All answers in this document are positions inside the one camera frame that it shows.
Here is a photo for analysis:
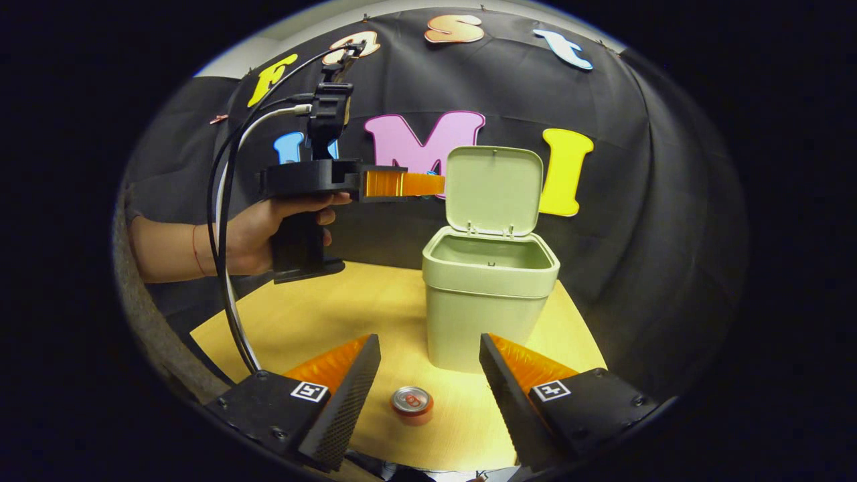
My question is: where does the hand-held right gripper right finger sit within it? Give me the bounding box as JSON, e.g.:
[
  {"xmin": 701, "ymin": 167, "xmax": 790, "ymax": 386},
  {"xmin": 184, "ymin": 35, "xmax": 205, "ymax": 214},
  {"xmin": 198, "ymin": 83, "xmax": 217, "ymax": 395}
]
[{"xmin": 479, "ymin": 333, "xmax": 660, "ymax": 473}]

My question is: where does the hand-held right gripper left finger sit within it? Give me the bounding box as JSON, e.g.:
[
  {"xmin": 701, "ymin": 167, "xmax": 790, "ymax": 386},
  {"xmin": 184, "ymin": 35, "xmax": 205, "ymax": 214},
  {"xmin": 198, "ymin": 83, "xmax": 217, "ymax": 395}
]
[{"xmin": 204, "ymin": 333, "xmax": 382, "ymax": 473}]

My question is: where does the red pop can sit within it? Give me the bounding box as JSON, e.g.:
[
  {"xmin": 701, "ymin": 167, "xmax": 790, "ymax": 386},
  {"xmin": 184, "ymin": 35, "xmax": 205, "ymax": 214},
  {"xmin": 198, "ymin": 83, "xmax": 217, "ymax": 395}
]
[{"xmin": 391, "ymin": 386, "xmax": 435, "ymax": 426}]

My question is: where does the green desktop garbage bin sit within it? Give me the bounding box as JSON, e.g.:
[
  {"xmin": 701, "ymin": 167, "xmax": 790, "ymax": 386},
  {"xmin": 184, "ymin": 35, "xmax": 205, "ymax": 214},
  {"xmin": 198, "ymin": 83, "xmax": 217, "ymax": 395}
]
[{"xmin": 422, "ymin": 146, "xmax": 560, "ymax": 374}]

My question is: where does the wooden desktop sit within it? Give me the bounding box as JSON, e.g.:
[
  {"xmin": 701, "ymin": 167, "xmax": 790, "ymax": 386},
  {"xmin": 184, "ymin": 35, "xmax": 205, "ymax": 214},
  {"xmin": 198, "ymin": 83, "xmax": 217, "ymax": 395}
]
[{"xmin": 189, "ymin": 261, "xmax": 608, "ymax": 473}]

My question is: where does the red wrist band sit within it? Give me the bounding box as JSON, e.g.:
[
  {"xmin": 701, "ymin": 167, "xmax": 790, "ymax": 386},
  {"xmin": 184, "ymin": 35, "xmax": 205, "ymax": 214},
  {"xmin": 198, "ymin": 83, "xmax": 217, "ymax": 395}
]
[{"xmin": 191, "ymin": 224, "xmax": 207, "ymax": 278}]

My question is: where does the black backdrop cloth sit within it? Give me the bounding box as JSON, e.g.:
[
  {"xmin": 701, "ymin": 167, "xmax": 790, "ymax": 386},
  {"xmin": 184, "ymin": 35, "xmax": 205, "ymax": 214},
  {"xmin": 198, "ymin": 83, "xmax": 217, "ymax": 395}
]
[{"xmin": 124, "ymin": 7, "xmax": 747, "ymax": 402}]

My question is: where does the black cable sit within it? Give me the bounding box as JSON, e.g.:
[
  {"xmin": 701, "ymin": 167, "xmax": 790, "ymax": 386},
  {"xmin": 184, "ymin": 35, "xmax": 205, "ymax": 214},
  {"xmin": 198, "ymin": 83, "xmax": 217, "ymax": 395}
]
[
  {"xmin": 206, "ymin": 42, "xmax": 356, "ymax": 374},
  {"xmin": 213, "ymin": 94, "xmax": 314, "ymax": 374}
]

